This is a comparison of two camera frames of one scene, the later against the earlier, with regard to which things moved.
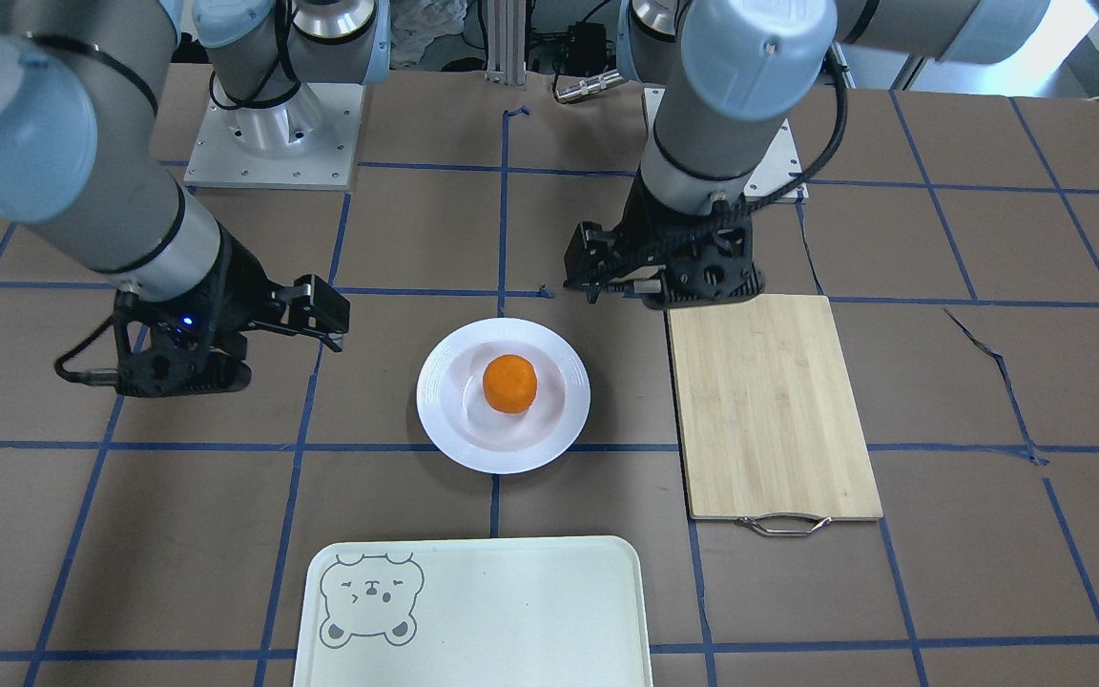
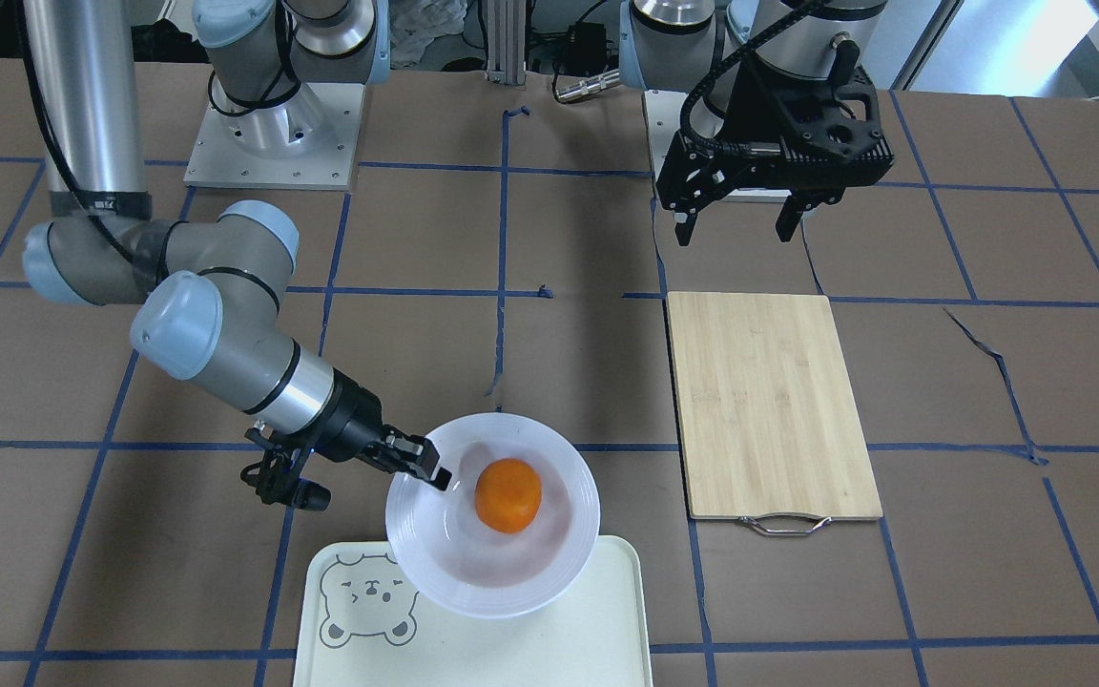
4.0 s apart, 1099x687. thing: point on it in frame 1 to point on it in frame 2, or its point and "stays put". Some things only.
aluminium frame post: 506,42 stays put
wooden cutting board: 770,426 stays put
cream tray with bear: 484,611 stays put
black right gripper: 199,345 to 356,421
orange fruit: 509,383 to 508,495
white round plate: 458,417 to 454,559
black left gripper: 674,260 to 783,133
